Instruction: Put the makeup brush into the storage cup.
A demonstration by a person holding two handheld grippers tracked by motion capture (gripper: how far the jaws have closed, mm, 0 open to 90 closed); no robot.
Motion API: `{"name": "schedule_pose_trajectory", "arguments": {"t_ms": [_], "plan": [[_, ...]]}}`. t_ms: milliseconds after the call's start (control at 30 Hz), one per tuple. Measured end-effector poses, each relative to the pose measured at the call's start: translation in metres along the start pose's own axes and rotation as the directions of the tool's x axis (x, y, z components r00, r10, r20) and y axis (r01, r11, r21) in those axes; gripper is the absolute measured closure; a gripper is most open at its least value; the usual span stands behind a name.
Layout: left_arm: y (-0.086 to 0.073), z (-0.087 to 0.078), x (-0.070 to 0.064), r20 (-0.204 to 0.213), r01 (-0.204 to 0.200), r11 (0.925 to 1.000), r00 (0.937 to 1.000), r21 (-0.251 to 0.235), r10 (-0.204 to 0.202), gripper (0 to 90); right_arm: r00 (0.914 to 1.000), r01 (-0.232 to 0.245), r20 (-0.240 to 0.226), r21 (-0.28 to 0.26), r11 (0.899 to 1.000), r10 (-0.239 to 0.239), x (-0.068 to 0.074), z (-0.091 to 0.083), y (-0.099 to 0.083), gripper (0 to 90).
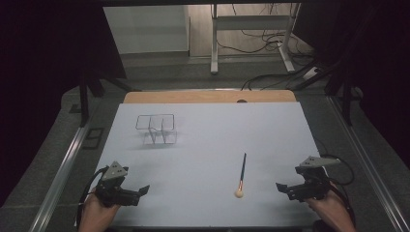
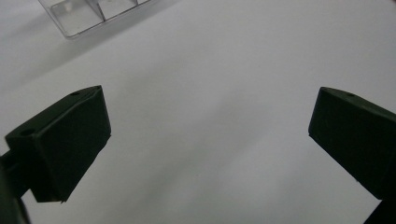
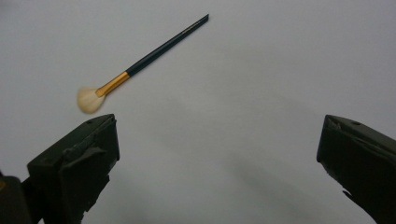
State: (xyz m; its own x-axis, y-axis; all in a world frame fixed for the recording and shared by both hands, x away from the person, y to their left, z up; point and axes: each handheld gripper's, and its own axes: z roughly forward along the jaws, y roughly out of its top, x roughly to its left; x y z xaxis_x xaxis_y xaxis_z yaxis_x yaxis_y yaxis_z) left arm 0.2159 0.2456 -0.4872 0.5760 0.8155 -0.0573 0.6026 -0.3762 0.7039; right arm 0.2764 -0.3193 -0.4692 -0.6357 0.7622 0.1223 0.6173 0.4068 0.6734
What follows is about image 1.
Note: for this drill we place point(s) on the clear acrylic organizer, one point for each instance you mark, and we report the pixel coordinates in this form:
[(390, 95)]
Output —
[(157, 129)]

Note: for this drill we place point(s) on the aluminium rail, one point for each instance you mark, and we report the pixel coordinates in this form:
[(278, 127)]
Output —
[(58, 180), (367, 161)]

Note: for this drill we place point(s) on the black metal stand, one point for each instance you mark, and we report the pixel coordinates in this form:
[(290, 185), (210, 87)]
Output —
[(85, 96), (346, 96)]

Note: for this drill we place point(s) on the white panel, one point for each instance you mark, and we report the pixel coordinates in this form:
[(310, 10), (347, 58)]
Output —
[(146, 29)]

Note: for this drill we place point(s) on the white metal desk frame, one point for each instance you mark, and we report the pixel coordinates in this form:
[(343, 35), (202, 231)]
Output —
[(251, 23)]

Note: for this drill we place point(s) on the person's left hand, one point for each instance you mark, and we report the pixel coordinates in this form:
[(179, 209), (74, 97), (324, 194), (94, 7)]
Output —
[(96, 214)]

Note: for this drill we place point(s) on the person's right hand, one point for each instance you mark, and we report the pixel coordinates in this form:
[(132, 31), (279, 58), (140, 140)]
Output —
[(333, 214)]

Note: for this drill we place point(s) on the wooden table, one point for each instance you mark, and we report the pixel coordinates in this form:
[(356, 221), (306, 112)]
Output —
[(209, 96)]

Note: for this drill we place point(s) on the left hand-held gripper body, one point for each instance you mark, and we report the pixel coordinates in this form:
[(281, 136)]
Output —
[(113, 190)]

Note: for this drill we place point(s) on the white table mat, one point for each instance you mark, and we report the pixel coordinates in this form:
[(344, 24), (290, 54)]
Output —
[(209, 145)]

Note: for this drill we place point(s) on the white power strip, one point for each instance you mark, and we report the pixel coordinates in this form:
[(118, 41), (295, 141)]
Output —
[(311, 73)]

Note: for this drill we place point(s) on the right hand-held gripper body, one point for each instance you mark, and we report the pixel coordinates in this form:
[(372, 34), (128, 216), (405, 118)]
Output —
[(311, 188)]

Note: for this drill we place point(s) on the dark curtain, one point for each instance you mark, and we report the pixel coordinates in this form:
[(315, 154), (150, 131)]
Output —
[(48, 64), (370, 64)]

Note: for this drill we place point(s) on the black rectangular floor frame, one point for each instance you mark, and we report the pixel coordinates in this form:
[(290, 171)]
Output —
[(93, 138)]

